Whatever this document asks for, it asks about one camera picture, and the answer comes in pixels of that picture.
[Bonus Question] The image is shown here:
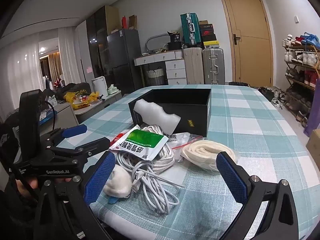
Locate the yellow plastic bag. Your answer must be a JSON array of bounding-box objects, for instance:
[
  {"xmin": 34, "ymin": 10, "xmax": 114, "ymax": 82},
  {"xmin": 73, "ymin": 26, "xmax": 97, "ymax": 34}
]
[{"xmin": 63, "ymin": 89, "xmax": 99, "ymax": 110}]

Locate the black cardboard box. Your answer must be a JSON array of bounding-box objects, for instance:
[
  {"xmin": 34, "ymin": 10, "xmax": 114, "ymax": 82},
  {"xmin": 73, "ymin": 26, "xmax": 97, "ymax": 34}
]
[{"xmin": 129, "ymin": 88, "xmax": 212, "ymax": 137}]

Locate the checkered teal tablecloth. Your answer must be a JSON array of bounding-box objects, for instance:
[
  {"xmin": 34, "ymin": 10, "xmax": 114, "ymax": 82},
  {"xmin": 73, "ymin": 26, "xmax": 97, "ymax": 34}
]
[{"xmin": 56, "ymin": 84, "xmax": 314, "ymax": 240}]

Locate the person's left hand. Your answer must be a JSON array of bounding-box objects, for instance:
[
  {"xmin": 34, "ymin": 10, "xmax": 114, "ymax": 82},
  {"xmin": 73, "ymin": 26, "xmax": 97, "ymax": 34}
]
[{"xmin": 16, "ymin": 177, "xmax": 73, "ymax": 198}]

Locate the teal suitcase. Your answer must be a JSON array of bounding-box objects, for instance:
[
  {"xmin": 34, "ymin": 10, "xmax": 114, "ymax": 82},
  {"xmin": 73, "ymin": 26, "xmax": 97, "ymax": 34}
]
[{"xmin": 180, "ymin": 12, "xmax": 201, "ymax": 46}]

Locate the white charging cable bundle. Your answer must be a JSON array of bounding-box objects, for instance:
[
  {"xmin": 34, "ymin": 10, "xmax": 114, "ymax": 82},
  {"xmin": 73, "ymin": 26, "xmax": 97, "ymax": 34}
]
[{"xmin": 117, "ymin": 125, "xmax": 180, "ymax": 215}]

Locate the cream rope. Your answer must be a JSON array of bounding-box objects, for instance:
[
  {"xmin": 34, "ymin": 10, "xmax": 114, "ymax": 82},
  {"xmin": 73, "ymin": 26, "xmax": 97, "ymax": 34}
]
[{"xmin": 180, "ymin": 139, "xmax": 240, "ymax": 172}]

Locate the white blue plush toy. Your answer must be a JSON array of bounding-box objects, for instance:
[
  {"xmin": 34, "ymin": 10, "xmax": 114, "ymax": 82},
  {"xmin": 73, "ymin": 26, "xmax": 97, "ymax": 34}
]
[{"xmin": 103, "ymin": 164, "xmax": 132, "ymax": 204}]

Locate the wooden shoe rack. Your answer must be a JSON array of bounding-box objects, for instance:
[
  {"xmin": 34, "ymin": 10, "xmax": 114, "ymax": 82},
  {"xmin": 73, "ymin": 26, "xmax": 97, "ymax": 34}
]
[{"xmin": 282, "ymin": 32, "xmax": 319, "ymax": 128}]

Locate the red balloon glue packet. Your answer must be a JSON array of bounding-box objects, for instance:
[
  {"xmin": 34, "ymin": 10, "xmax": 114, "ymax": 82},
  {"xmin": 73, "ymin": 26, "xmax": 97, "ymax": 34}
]
[{"xmin": 110, "ymin": 133, "xmax": 124, "ymax": 147}]

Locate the yellow wooden door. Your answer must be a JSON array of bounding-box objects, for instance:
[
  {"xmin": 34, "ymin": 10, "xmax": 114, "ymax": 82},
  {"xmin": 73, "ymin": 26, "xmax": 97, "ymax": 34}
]
[{"xmin": 221, "ymin": 0, "xmax": 273, "ymax": 87}]

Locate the dark grey refrigerator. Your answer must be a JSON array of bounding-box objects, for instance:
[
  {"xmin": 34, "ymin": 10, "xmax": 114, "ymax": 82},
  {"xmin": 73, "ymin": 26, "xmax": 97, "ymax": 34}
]
[{"xmin": 107, "ymin": 29, "xmax": 143, "ymax": 95}]

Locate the grey low cabinet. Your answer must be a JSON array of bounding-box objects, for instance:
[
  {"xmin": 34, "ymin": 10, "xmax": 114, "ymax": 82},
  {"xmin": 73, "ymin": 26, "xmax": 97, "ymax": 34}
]
[{"xmin": 40, "ymin": 90, "xmax": 122, "ymax": 135}]

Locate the white drawer desk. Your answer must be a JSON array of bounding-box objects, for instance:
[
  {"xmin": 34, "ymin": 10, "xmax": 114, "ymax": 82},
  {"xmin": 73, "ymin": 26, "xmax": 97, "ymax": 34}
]
[{"xmin": 134, "ymin": 50, "xmax": 187, "ymax": 87}]

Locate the black cable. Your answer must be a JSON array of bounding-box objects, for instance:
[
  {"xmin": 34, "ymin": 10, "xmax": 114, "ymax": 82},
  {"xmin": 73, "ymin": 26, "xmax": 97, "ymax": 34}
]
[{"xmin": 42, "ymin": 100, "xmax": 58, "ymax": 131}]

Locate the silver aluminium suitcase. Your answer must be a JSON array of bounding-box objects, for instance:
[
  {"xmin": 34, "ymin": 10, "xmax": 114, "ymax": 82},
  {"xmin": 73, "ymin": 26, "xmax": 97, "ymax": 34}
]
[{"xmin": 202, "ymin": 48, "xmax": 225, "ymax": 85}]

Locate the black camera module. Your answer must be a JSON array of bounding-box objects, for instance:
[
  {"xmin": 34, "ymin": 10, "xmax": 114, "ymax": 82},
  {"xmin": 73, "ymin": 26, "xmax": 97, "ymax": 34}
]
[{"xmin": 19, "ymin": 89, "xmax": 43, "ymax": 161}]

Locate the stack of shoe boxes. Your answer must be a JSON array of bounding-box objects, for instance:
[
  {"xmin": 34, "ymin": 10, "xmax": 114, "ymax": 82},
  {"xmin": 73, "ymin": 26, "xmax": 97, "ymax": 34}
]
[{"xmin": 199, "ymin": 20, "xmax": 220, "ymax": 48}]

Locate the beige suitcase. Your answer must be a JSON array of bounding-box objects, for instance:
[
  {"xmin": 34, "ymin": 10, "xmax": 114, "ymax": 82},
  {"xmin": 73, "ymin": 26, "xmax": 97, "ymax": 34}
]
[{"xmin": 183, "ymin": 47, "xmax": 204, "ymax": 85}]

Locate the white foam piece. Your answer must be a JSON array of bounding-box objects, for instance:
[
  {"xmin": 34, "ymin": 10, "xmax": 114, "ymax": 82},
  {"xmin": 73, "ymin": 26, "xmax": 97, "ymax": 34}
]
[{"xmin": 133, "ymin": 99, "xmax": 181, "ymax": 135}]

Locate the green white medicine packet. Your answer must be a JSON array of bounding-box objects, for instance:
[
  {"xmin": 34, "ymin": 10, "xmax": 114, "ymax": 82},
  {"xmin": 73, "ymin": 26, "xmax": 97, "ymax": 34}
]
[{"xmin": 110, "ymin": 129, "xmax": 168, "ymax": 161}]

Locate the woven laundry basket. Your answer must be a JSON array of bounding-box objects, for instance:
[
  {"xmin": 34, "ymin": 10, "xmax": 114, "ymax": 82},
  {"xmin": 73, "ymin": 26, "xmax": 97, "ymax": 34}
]
[{"xmin": 146, "ymin": 68, "xmax": 165, "ymax": 86}]

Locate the white small appliance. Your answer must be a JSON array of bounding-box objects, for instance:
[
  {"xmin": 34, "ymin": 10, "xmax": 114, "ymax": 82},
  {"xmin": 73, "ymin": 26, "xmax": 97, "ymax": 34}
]
[{"xmin": 92, "ymin": 76, "xmax": 108, "ymax": 99}]

